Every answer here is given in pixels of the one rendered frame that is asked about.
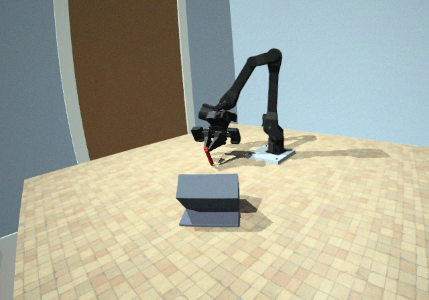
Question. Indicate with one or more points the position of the grey-blue square panel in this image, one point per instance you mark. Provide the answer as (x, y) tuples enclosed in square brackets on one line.
[(211, 200)]

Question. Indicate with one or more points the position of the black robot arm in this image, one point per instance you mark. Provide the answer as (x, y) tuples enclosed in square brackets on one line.
[(214, 115)]

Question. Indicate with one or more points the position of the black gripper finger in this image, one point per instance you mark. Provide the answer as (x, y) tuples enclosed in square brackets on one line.
[(217, 141), (207, 138)]

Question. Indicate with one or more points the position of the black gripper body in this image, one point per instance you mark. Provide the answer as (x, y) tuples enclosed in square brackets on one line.
[(233, 133)]

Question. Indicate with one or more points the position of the red peg with white band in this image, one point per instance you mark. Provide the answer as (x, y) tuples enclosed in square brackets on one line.
[(208, 156)]

